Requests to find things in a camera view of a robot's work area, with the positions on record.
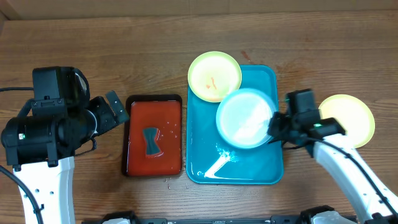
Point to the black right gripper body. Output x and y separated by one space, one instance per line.
277 126

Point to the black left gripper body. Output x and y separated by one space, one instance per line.
105 119

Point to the light blue plate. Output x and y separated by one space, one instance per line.
243 118

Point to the hourglass green red sponge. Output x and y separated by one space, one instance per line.
151 137

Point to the yellow plate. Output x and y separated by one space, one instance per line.
214 75
354 116

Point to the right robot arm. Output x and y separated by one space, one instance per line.
326 141

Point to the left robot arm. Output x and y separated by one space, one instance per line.
41 141

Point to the red black small tray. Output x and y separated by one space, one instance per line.
163 112

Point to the teal plastic tray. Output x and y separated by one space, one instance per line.
211 160

